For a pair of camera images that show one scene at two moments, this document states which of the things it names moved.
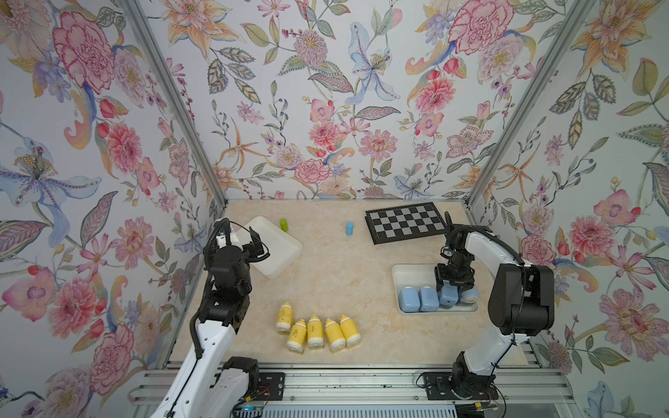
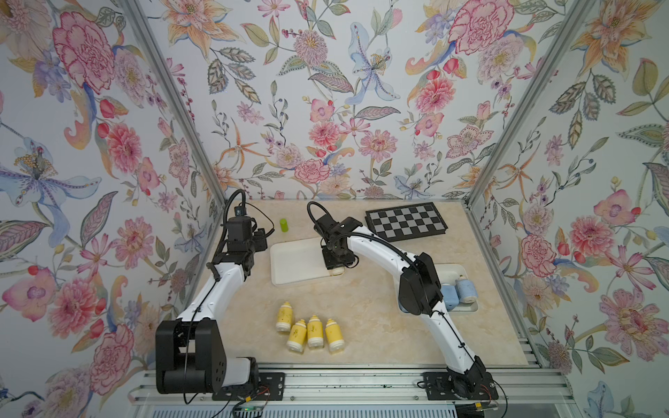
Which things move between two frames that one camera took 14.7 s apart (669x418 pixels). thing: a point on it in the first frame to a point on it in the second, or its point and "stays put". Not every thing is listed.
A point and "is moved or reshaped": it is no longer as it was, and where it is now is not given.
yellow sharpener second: [297, 336] stays put
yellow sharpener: [350, 331] to [337, 272]
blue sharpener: [469, 296] stays put
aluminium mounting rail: [514, 385] stays put
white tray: [283, 248] is moved or reshaped
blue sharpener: [449, 295] stays put
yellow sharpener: [334, 335] stays put
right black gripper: [462, 282] to [330, 264]
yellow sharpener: [284, 318] stays put
